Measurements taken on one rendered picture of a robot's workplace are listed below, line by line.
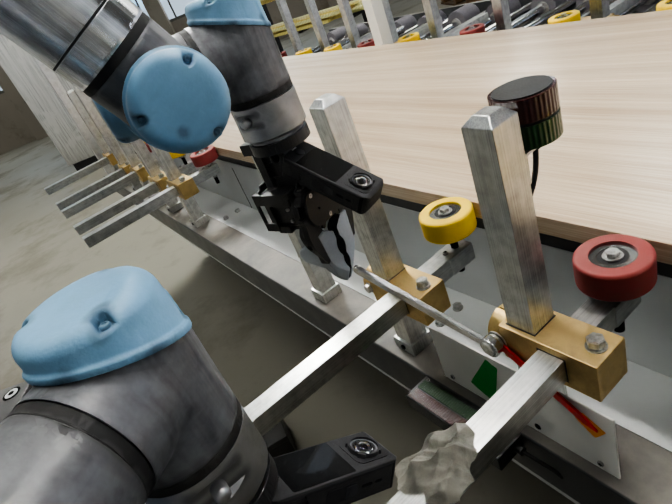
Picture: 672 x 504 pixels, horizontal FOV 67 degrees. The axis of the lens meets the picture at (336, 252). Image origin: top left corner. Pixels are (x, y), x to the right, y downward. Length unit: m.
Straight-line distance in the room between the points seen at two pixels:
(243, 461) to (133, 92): 0.25
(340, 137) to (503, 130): 0.25
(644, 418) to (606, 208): 0.30
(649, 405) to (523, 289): 0.35
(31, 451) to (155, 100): 0.24
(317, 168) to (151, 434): 0.38
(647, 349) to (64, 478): 0.76
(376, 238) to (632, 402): 0.42
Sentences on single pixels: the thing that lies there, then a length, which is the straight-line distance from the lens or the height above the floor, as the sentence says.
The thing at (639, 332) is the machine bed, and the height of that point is 0.69.
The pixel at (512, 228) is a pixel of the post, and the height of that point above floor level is 1.01.
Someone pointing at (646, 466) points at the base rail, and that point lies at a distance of 0.69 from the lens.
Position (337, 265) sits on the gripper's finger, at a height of 0.95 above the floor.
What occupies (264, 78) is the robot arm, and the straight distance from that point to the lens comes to 0.55.
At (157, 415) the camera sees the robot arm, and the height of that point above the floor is 1.13.
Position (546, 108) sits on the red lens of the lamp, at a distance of 0.49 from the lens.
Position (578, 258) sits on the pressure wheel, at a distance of 0.62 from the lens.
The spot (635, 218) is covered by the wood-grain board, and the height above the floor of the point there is 0.90.
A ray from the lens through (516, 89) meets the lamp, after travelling 0.51.
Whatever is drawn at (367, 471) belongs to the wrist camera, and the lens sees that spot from 0.40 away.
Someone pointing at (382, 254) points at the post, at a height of 0.89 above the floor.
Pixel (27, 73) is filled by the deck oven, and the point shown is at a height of 1.26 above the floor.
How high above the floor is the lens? 1.28
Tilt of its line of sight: 29 degrees down
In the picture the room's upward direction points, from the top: 23 degrees counter-clockwise
